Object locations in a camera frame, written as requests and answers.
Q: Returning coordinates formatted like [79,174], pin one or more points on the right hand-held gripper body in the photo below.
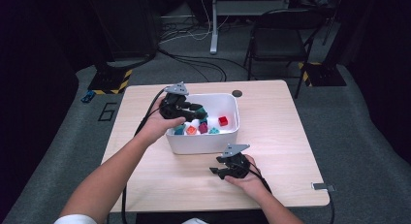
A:
[237,167]

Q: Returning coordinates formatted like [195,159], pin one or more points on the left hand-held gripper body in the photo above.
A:
[173,107]

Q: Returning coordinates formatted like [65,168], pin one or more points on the orange toy block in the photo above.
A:
[191,130]

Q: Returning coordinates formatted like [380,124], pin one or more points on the magenta toy block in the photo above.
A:
[203,128]

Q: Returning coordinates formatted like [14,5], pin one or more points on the light blue toy block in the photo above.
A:
[179,130]

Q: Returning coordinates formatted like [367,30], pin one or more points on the white plastic bin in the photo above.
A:
[200,143]

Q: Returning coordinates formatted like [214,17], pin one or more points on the red toy block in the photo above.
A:
[223,121]

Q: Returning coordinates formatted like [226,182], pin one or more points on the person's right hand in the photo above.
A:
[250,185]

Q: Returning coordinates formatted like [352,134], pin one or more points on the person's left hand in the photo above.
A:
[156,128]

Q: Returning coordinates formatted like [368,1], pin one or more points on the black yellow striped stand base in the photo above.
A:
[106,80]
[323,76]

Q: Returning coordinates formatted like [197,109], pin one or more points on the small blue floor object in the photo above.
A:
[88,96]

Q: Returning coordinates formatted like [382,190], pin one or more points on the large dark panel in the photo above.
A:
[129,26]

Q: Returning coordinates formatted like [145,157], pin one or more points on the black folding chair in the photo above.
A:
[278,43]

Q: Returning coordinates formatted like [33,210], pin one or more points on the person's white shirt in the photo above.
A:
[76,219]

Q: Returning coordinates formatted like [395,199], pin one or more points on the white desk frame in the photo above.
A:
[214,30]

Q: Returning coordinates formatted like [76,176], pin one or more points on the grey metal table bracket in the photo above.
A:
[321,186]

